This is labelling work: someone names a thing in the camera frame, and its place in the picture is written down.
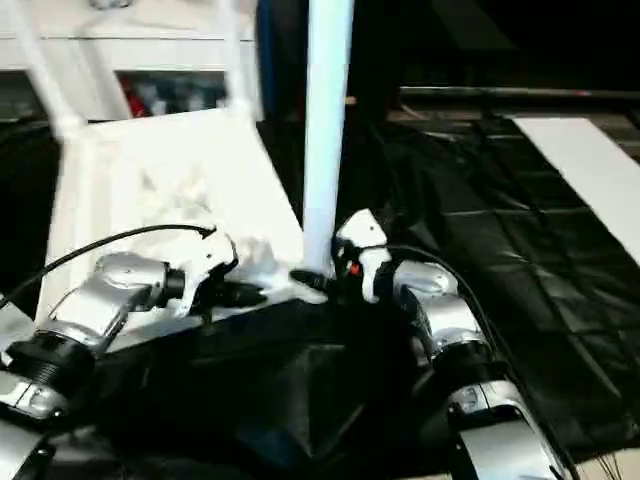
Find white plastic table top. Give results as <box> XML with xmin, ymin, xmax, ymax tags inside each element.
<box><xmin>34</xmin><ymin>107</ymin><xmax>332</xmax><ymax>352</ymax></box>

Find white plastic table leg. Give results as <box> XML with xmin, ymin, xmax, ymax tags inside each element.
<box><xmin>0</xmin><ymin>294</ymin><xmax>40</xmax><ymax>370</ymax></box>
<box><xmin>217</xmin><ymin>0</ymin><xmax>265</xmax><ymax>120</ymax></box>
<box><xmin>302</xmin><ymin>0</ymin><xmax>355</xmax><ymax>275</ymax></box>
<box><xmin>14</xmin><ymin>0</ymin><xmax>85</xmax><ymax>142</ymax></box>

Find black mat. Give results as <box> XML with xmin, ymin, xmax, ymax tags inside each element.
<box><xmin>0</xmin><ymin>107</ymin><xmax>640</xmax><ymax>480</ymax></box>

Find red white small bottle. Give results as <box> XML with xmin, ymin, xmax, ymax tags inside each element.
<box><xmin>122</xmin><ymin>79</ymin><xmax>146</xmax><ymax>117</ymax></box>

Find black case with gold label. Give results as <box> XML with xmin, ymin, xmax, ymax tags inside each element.
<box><xmin>257</xmin><ymin>0</ymin><xmax>407</xmax><ymax>131</ymax></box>

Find white cabinet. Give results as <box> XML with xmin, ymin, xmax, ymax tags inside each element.
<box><xmin>0</xmin><ymin>0</ymin><xmax>262</xmax><ymax>125</ymax></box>

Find black long bar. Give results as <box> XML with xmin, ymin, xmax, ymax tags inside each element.
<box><xmin>399</xmin><ymin>85</ymin><xmax>640</xmax><ymax>100</ymax></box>

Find white flat sheet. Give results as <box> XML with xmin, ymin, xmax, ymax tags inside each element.
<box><xmin>514</xmin><ymin>117</ymin><xmax>640</xmax><ymax>257</ymax></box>

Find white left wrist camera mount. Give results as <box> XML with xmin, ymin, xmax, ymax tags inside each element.
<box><xmin>172</xmin><ymin>227</ymin><xmax>240</xmax><ymax>319</ymax></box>

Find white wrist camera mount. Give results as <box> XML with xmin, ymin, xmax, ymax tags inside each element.
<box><xmin>172</xmin><ymin>227</ymin><xmax>240</xmax><ymax>319</ymax></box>
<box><xmin>335</xmin><ymin>209</ymin><xmax>394</xmax><ymax>305</ymax></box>

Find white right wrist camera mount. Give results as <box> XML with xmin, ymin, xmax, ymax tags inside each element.
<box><xmin>335</xmin><ymin>209</ymin><xmax>394</xmax><ymax>305</ymax></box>

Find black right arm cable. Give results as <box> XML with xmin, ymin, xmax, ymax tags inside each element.
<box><xmin>384</xmin><ymin>244</ymin><xmax>577</xmax><ymax>472</ymax></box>

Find thin floor cables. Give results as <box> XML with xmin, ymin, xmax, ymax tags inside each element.
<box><xmin>579</xmin><ymin>447</ymin><xmax>640</xmax><ymax>480</ymax></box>

